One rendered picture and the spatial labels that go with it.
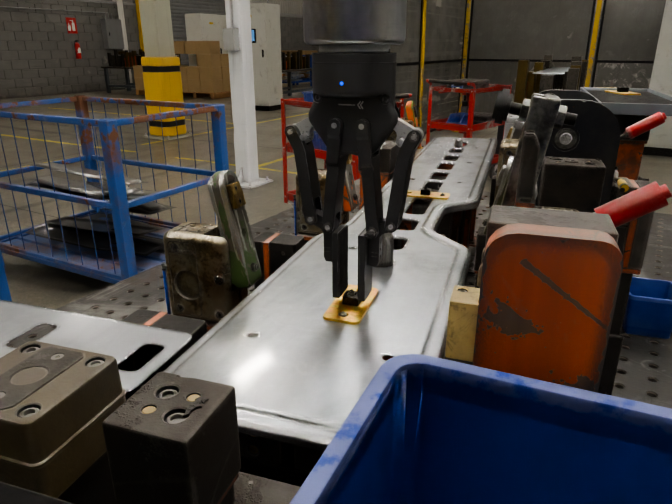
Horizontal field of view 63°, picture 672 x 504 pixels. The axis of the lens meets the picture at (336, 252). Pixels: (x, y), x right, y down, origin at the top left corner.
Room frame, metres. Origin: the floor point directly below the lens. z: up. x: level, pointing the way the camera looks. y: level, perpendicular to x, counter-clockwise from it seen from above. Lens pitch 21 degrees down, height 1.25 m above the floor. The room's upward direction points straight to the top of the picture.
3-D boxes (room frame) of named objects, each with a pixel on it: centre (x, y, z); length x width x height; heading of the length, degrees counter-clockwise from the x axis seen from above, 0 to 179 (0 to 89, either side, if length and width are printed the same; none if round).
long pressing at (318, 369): (0.98, -0.16, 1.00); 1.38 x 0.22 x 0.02; 162
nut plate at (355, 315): (0.51, -0.02, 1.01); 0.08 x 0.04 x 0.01; 162
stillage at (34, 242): (3.06, 1.33, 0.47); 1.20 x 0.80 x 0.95; 61
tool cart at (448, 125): (5.24, -1.23, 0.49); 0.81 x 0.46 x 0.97; 138
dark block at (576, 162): (0.68, -0.30, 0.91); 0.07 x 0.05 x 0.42; 72
